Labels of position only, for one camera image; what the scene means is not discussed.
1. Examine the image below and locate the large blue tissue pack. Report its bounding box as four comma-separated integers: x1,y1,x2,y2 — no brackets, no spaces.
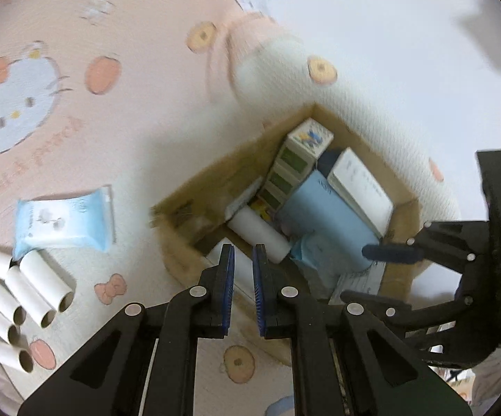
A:
275,170,381,269

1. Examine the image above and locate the white flat box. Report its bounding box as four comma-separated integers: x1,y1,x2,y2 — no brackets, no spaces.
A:
326,147,395,237

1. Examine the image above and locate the printed paper sheet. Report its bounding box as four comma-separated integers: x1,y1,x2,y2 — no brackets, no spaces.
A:
329,260,388,306

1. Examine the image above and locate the cartoon print white box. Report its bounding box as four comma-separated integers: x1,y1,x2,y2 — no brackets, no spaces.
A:
286,118,334,161

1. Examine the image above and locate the brown cardboard box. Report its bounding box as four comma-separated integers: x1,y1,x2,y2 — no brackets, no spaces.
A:
151,103,422,367

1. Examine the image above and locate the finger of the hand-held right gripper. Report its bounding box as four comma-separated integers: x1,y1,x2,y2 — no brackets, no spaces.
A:
362,220,491,275
340,289,463,347

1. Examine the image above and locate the pink cartoon printed blanket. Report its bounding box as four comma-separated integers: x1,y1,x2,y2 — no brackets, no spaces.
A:
0,0,464,416

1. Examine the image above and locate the pile of paper tubes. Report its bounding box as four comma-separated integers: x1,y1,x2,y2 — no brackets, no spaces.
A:
0,245,77,374

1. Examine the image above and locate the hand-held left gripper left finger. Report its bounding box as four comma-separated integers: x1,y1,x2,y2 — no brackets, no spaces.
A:
16,245,236,416

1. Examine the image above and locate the green panel white carton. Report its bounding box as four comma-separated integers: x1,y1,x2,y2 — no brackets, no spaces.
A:
257,142,318,211

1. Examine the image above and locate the small blue wipes pack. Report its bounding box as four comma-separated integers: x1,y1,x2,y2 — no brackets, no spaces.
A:
289,234,364,287

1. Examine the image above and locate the dark navy item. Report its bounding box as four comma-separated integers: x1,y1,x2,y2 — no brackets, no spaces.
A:
317,149,347,174

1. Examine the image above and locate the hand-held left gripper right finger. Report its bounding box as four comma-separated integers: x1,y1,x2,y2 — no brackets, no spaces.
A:
252,243,472,416

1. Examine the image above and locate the small yellow item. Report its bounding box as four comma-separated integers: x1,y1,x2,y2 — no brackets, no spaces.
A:
250,199,277,222

